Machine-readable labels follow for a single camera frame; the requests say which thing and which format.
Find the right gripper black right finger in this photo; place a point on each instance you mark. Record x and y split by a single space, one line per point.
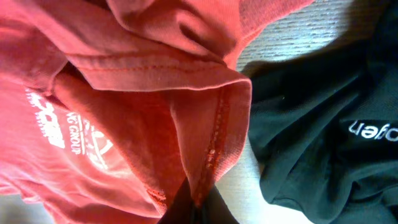
214 210

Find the red printed t-shirt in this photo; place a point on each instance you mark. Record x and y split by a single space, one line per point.
108 106

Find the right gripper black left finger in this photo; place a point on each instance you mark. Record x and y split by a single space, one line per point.
181 210

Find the black crumpled garment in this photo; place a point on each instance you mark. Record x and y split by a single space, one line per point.
325 130

